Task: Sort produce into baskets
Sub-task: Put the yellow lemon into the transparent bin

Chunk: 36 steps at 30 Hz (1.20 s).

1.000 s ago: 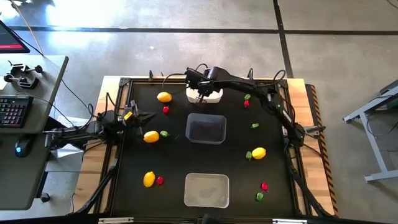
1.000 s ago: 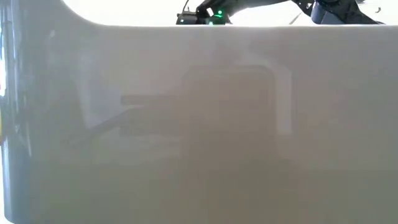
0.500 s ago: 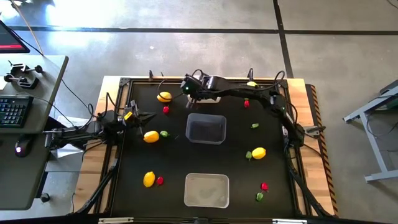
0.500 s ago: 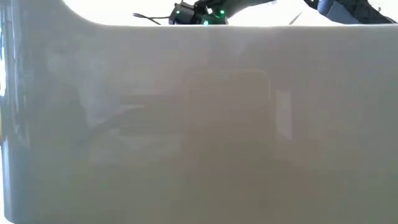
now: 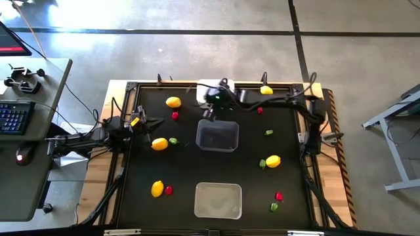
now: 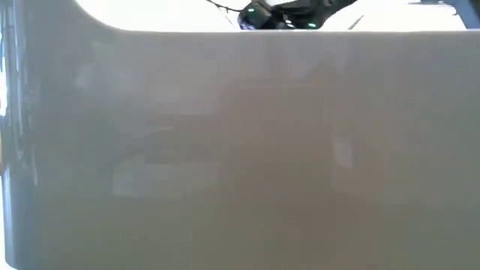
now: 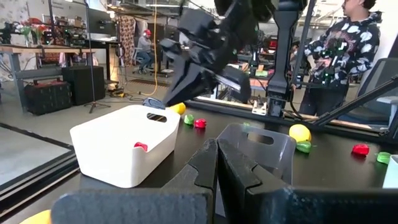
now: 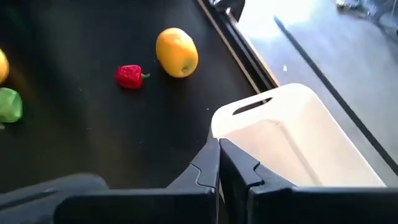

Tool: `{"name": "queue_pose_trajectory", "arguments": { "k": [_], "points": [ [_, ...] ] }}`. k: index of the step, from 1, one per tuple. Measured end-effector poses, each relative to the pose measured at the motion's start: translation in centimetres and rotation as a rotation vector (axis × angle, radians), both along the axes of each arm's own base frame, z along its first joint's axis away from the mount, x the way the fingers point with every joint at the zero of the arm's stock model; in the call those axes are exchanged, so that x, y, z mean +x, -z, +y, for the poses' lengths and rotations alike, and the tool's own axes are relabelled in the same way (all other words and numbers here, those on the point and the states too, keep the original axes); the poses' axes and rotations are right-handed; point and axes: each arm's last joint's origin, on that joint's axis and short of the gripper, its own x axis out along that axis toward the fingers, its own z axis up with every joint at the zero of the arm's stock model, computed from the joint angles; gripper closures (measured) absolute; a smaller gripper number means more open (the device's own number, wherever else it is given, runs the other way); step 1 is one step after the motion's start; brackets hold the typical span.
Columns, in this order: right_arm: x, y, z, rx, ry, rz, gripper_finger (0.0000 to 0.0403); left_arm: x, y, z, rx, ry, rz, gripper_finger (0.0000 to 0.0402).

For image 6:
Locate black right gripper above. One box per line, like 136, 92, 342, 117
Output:
238, 1, 273, 31

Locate light grey plastic bin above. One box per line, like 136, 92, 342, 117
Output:
0, 0, 480, 270

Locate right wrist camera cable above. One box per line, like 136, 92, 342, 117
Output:
205, 0, 242, 13

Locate grey metal table frame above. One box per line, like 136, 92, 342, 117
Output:
444, 0, 480, 30

